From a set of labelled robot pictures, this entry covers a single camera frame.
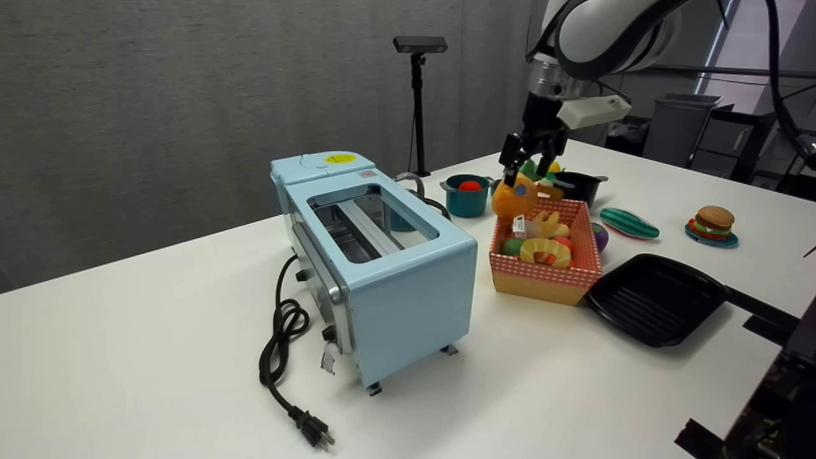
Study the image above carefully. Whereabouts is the black ridged grill pan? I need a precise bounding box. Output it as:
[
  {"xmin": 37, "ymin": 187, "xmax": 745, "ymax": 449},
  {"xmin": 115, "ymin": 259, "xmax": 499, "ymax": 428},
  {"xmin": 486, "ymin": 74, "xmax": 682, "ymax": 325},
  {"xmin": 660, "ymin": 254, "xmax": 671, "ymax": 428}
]
[{"xmin": 580, "ymin": 254, "xmax": 731, "ymax": 352}]

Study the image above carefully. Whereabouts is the black stereo camera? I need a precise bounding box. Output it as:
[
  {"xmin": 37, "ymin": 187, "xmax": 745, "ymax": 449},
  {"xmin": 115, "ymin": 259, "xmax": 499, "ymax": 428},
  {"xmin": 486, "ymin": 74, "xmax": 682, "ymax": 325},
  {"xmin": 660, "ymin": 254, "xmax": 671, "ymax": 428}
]
[{"xmin": 389, "ymin": 36, "xmax": 450, "ymax": 60}]

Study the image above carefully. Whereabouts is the orange checkered cardboard basket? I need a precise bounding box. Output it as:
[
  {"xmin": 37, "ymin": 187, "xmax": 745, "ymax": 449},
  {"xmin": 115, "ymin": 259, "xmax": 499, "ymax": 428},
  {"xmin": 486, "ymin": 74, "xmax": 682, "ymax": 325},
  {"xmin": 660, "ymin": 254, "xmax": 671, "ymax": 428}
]
[{"xmin": 486, "ymin": 195, "xmax": 605, "ymax": 310}]

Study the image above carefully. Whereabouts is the orange plush with green leaves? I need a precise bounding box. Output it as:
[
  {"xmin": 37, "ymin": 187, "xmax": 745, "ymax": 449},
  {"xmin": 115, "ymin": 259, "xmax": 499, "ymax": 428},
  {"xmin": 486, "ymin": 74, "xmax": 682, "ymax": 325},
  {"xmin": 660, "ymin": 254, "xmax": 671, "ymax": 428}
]
[{"xmin": 490, "ymin": 172, "xmax": 551, "ymax": 221}]

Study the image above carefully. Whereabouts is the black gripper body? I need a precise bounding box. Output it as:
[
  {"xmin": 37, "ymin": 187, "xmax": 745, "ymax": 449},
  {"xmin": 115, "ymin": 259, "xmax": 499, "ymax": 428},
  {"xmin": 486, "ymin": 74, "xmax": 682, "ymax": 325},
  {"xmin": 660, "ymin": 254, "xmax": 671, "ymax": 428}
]
[{"xmin": 517, "ymin": 89, "xmax": 570, "ymax": 147}]

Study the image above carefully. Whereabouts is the yellow round plush toy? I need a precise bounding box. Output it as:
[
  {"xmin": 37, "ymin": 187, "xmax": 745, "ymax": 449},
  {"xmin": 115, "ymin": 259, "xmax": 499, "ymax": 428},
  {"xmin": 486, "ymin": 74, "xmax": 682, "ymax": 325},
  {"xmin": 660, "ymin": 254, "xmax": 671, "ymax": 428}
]
[{"xmin": 517, "ymin": 235, "xmax": 573, "ymax": 272}]

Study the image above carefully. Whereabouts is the teal toy pot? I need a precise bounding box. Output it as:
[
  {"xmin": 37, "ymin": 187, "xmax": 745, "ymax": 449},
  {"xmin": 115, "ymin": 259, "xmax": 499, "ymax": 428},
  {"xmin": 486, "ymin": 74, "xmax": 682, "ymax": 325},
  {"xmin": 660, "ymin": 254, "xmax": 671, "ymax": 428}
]
[{"xmin": 438, "ymin": 175, "xmax": 498, "ymax": 223}]

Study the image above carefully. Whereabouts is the teal toy plate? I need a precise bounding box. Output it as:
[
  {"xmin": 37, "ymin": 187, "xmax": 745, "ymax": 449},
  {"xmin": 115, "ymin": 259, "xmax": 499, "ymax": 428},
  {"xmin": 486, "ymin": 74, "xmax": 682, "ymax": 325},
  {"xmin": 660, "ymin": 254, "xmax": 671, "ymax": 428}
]
[{"xmin": 682, "ymin": 223, "xmax": 742, "ymax": 254}]

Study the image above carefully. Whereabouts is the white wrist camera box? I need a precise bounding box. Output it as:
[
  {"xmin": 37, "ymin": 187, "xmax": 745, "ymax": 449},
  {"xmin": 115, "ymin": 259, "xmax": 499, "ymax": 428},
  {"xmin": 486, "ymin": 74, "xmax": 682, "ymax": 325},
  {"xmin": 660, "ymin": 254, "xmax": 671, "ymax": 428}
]
[{"xmin": 554, "ymin": 92, "xmax": 638, "ymax": 133}]

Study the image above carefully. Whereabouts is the short black tape strip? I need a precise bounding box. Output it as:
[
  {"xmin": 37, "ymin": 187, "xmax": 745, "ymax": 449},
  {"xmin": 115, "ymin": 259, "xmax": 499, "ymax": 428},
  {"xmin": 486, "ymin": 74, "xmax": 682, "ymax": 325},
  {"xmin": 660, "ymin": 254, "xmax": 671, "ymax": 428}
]
[{"xmin": 742, "ymin": 311, "xmax": 799, "ymax": 349}]

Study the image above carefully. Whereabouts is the black power cord with plug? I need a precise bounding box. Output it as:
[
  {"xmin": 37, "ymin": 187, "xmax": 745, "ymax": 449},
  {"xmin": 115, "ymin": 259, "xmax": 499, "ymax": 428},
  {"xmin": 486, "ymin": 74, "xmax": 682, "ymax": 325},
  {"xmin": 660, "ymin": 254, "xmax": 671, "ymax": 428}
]
[{"xmin": 257, "ymin": 254, "xmax": 336, "ymax": 453}]

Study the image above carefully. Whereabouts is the light blue toaster oven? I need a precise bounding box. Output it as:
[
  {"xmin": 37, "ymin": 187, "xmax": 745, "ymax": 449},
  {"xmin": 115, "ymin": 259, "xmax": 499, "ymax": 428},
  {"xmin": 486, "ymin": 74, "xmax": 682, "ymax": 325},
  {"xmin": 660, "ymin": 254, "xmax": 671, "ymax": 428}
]
[{"xmin": 268, "ymin": 150, "xmax": 480, "ymax": 398}]

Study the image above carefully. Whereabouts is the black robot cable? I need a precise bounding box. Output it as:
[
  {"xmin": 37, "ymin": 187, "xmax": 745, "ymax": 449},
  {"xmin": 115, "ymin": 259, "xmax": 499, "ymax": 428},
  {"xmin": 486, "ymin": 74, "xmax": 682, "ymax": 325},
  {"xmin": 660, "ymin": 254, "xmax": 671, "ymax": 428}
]
[{"xmin": 763, "ymin": 0, "xmax": 816, "ymax": 168}]

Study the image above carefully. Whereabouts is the yellow banana plush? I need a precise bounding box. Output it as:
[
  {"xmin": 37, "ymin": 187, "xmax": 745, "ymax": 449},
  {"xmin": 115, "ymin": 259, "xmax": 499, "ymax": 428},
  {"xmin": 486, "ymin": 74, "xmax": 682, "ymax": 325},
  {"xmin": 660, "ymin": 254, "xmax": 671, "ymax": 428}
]
[{"xmin": 507, "ymin": 210, "xmax": 573, "ymax": 242}]

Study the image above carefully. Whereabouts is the green striped plush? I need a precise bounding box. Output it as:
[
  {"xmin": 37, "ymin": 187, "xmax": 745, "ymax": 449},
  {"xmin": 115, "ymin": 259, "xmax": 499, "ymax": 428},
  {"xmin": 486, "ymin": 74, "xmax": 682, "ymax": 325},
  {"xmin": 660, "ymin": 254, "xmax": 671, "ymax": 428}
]
[{"xmin": 597, "ymin": 205, "xmax": 663, "ymax": 242}]

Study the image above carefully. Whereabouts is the toy burger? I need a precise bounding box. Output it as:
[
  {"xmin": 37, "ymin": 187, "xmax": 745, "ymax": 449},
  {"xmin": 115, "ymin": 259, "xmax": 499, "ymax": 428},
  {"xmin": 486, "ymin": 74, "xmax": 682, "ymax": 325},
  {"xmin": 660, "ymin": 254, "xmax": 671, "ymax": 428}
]
[{"xmin": 689, "ymin": 205, "xmax": 736, "ymax": 242}]

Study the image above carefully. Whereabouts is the grey trash bin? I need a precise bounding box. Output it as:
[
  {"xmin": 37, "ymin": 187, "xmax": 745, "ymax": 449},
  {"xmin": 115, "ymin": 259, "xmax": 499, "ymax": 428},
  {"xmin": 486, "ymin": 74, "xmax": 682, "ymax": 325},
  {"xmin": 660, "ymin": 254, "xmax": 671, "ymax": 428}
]
[{"xmin": 652, "ymin": 92, "xmax": 722, "ymax": 167}]

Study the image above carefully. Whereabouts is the black camera stand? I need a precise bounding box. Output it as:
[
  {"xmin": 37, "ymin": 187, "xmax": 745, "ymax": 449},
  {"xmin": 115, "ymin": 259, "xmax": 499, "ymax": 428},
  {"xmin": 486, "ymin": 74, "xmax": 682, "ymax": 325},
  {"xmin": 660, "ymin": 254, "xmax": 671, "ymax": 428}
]
[{"xmin": 407, "ymin": 51, "xmax": 433, "ymax": 178}]

